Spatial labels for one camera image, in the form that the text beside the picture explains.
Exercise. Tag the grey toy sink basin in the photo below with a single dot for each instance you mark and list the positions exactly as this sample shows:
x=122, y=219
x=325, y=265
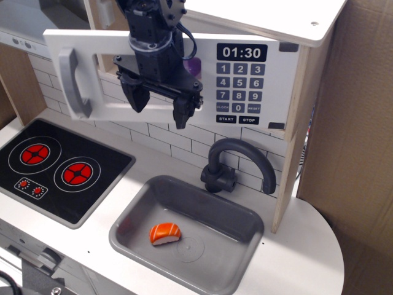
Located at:
x=218, y=240

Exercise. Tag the white toy microwave door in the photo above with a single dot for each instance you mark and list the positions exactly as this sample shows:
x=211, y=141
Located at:
x=245, y=76

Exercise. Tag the black toy stove top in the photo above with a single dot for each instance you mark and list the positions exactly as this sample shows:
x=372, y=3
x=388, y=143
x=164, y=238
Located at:
x=59, y=173

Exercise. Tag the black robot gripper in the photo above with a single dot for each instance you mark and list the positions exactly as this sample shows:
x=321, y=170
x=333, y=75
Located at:
x=162, y=72

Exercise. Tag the grey toy range hood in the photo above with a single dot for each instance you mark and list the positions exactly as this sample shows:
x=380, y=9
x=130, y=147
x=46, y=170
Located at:
x=24, y=22

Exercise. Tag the grey oven knob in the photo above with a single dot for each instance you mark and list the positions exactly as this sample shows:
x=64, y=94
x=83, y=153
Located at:
x=49, y=259

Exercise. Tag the orange salmon sushi toy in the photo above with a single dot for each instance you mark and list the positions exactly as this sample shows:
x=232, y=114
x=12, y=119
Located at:
x=164, y=233

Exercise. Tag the brown cardboard box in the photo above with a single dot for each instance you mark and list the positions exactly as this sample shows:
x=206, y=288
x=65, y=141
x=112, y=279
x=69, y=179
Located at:
x=347, y=175

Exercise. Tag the white wooden microwave cabinet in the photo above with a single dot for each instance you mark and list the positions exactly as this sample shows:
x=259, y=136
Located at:
x=309, y=24

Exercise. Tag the purple toy eggplant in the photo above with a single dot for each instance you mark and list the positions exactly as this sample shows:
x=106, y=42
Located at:
x=193, y=66

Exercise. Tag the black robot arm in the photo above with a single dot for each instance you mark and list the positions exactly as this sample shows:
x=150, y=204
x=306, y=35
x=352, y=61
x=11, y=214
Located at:
x=156, y=38

